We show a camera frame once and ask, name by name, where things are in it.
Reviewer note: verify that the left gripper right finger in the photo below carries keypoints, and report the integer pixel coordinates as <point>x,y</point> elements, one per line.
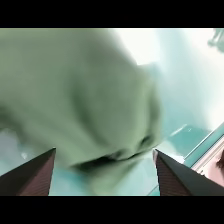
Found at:
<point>180,181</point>

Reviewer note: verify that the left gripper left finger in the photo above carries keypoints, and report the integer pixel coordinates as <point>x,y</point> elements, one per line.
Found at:
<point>30,178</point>

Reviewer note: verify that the green shirt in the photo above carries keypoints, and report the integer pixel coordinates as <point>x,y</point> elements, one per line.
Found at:
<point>83,100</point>

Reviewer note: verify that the silver frame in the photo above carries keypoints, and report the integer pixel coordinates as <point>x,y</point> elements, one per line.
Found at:
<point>210,154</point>

